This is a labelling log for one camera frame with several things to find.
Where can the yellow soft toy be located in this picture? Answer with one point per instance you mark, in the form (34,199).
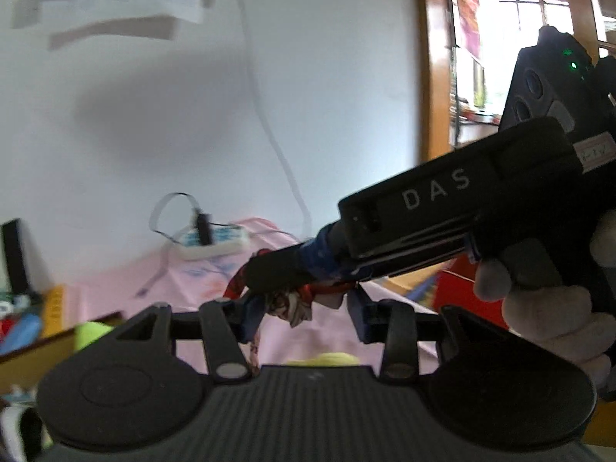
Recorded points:
(322,360)

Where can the white power strip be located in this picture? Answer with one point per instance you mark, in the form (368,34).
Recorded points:
(214,243)

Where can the wooden door frame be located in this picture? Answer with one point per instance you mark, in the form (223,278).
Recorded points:
(433,57)

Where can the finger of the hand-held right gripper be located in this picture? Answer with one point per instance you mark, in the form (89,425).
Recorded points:
(284,269)

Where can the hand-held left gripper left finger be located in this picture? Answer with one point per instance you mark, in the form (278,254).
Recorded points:
(243,320)

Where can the black charger plug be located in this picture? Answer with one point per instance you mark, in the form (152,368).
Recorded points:
(204,226)

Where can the brown cardboard box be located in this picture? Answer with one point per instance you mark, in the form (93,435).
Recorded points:
(29,361)

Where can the red box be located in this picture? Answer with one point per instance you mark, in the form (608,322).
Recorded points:
(462,291)

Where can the white wall papers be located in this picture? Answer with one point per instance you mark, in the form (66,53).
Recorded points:
(134,0)

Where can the red patterned ribbon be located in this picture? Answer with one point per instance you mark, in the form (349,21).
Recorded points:
(288,305)

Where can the pink printed bed sheet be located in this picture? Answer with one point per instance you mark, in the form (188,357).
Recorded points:
(192,288)

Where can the black flat rectangular stand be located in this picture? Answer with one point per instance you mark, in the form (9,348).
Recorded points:
(14,255)

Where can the person's right hand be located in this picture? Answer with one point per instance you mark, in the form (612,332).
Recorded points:
(553,317)

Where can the blue soft item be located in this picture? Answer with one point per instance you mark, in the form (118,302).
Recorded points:
(19,332)

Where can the window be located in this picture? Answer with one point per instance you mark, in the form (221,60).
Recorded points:
(510,33)

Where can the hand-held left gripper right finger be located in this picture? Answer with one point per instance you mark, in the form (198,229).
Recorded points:
(360,315)

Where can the yellow book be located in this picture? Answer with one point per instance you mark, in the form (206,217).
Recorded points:
(53,310)

